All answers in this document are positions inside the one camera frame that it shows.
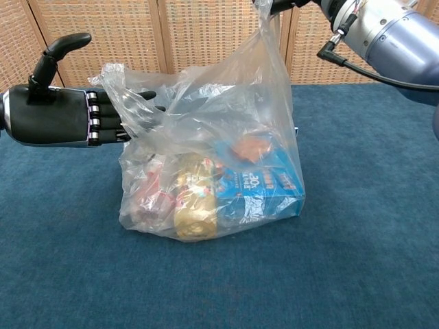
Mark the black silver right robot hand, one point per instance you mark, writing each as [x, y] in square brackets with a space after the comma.
[291, 3]

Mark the clear plastic shopping bag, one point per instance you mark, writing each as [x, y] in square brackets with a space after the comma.
[223, 109]

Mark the gold wrapped snack pack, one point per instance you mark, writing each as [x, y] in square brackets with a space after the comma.
[195, 212]

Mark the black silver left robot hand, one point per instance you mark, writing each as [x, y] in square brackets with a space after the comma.
[48, 116]

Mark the teal felt table cover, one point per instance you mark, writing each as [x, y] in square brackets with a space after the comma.
[219, 281]

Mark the red white snack pack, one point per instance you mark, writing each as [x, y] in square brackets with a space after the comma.
[154, 202]

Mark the woven rattan folding screen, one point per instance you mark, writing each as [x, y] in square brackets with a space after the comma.
[205, 41]

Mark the blue snack box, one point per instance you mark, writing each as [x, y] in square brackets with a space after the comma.
[260, 202]

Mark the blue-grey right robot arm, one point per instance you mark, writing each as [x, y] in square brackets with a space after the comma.
[404, 41]

